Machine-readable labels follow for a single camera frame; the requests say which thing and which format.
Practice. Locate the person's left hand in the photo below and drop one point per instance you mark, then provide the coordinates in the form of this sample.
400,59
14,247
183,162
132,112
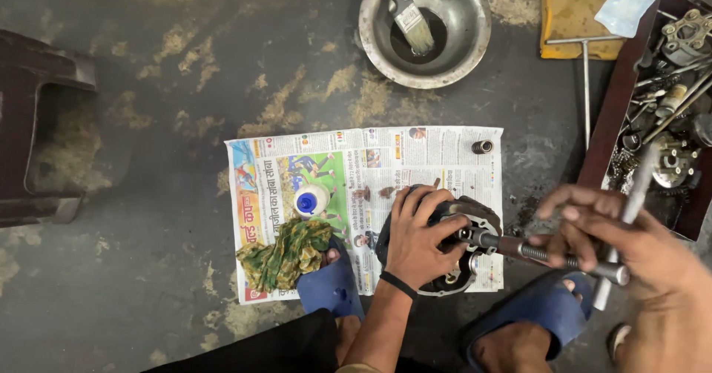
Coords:
414,245

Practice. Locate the person's right hand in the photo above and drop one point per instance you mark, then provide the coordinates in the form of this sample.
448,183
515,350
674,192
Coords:
656,267

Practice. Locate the person's right fingers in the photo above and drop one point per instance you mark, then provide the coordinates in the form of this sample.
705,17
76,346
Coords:
584,200

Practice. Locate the valve spring compressor tool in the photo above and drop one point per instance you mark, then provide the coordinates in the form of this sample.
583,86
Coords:
500,244

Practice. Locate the dark metal engine cylinder head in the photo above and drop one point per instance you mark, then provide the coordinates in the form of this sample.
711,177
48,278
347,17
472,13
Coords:
481,217

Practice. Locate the brown tray of tools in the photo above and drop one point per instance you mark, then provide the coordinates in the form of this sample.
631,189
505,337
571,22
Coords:
614,111

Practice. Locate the small metal coil spring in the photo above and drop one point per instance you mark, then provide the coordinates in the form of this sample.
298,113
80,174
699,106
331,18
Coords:
483,147

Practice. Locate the blue rubber slipper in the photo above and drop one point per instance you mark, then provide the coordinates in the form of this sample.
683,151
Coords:
328,289
534,306

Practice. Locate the small cream tube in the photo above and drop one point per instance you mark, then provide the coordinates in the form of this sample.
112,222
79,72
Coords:
671,100

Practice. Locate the person's right foot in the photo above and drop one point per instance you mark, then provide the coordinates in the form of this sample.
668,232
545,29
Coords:
512,348

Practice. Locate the person's foot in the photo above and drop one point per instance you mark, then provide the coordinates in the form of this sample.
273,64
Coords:
512,348
347,337

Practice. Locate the dirty yellow cloth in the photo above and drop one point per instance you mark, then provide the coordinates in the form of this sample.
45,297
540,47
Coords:
567,14

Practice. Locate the clear plastic bag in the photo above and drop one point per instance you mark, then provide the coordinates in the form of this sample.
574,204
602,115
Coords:
628,3

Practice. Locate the black wristband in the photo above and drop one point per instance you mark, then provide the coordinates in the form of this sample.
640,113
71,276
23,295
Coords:
399,284

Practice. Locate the printed newspaper sheet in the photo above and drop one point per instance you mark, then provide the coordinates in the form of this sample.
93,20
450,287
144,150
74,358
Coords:
378,156

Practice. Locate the round steel bowl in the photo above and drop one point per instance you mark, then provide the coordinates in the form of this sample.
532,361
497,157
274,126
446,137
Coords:
461,6

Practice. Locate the flat paint brush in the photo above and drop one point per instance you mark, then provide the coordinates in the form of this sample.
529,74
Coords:
414,22

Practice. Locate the person's left foot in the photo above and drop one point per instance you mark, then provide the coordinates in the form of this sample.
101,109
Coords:
347,337

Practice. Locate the white bottle with blue cap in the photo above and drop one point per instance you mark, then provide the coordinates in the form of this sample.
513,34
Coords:
310,200

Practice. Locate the green yellow patterned rag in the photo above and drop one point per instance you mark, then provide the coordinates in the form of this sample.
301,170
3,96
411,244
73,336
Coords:
283,253

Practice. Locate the black trouser leg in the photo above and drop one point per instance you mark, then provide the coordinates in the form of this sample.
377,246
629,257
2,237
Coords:
267,351

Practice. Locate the brown plastic stool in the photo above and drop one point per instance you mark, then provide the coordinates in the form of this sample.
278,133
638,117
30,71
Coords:
33,134

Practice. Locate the grey cast metal bracket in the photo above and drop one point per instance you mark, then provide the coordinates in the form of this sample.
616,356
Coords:
687,36

